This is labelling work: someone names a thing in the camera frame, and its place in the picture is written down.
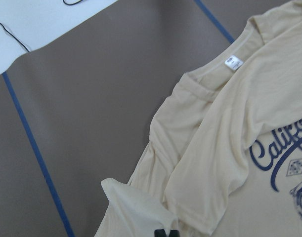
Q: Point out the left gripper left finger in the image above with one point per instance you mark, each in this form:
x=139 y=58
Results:
x=160 y=233

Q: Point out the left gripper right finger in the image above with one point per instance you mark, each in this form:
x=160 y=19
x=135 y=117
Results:
x=174 y=233

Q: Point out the cream long-sleeve graphic shirt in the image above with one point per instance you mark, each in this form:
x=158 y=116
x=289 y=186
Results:
x=224 y=157

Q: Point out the brown paper table cover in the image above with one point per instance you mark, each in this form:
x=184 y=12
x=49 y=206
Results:
x=79 y=111

